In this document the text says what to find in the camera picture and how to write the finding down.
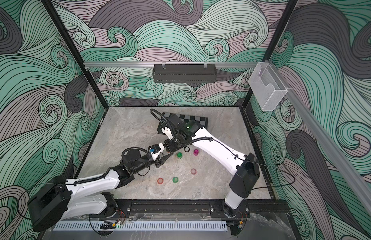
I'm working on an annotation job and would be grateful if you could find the black wall shelf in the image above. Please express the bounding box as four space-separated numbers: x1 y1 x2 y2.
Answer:
152 64 217 84

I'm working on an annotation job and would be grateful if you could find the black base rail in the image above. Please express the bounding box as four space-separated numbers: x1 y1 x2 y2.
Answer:
84 198 294 219

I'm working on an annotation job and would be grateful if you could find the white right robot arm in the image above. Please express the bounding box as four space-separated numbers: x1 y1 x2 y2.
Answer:
160 115 260 212

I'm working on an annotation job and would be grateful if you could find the white ventilated front strip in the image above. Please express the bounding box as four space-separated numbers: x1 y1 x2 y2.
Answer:
54 221 228 232

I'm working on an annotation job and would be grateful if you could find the black white chessboard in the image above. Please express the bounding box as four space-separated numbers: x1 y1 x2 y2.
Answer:
157 113 208 138

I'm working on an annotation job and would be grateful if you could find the clear plastic wall bin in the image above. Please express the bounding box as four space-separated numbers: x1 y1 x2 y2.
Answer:
249 62 288 112

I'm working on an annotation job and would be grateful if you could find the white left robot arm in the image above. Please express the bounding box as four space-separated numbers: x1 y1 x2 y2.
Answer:
28 144 173 232

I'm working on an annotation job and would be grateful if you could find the red jar lid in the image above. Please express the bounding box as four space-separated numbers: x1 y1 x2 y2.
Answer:
157 178 164 185

